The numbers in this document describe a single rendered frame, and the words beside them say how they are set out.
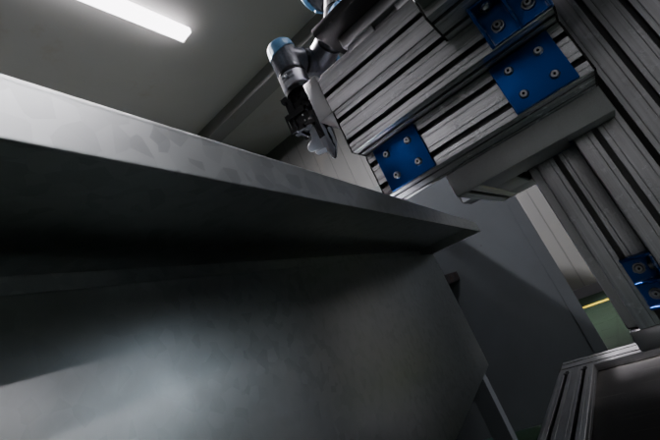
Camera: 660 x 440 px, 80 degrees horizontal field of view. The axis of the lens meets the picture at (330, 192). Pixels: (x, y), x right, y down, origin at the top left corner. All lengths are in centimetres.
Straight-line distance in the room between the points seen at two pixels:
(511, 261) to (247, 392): 133
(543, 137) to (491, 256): 96
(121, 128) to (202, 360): 25
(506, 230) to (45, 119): 155
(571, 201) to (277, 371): 60
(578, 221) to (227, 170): 69
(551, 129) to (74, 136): 67
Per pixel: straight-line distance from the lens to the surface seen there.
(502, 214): 164
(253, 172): 27
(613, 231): 83
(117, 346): 35
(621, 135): 79
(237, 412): 41
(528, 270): 164
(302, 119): 97
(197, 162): 23
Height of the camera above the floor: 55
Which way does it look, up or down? 18 degrees up
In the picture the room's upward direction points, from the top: 24 degrees counter-clockwise
